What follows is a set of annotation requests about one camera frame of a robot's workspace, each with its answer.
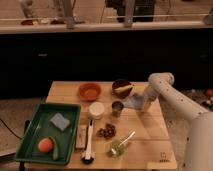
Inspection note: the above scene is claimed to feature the green plastic tray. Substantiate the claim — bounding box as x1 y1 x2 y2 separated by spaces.
15 103 81 165

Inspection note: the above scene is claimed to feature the bunch of dark grapes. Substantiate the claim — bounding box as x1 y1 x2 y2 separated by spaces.
97 123 116 139

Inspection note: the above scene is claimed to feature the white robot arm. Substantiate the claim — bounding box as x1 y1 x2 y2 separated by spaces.
141 72 213 171

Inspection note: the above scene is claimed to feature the white dish brush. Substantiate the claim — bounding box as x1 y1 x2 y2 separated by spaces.
81 120 94 164

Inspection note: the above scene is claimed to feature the green cucumber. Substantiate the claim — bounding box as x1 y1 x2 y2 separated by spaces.
49 136 59 160

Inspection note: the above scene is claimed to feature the white paper cup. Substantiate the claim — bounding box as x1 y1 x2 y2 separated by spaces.
89 102 105 119

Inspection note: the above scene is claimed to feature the blue-grey towel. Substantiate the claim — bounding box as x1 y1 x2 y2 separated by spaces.
123 93 143 110

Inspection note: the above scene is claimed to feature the yellow banana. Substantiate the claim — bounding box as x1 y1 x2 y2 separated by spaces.
114 84 134 93

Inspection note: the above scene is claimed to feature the dark brown bowl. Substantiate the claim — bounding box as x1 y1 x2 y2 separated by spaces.
112 79 133 99

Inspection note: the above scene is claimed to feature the green glass dish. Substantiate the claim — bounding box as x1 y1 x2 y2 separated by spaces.
106 140 124 157

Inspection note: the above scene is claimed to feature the small metal cup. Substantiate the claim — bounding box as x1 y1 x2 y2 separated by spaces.
112 101 124 117

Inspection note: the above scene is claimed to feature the wooden block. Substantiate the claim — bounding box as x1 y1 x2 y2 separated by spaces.
75 125 87 149

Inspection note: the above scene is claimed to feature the grey-blue sponge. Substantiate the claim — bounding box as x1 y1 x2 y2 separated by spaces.
50 113 70 131

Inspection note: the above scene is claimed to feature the orange fruit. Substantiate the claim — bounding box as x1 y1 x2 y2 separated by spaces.
38 138 54 153

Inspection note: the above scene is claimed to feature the orange plastic bowl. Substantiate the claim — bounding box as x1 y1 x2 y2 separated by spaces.
78 83 101 101

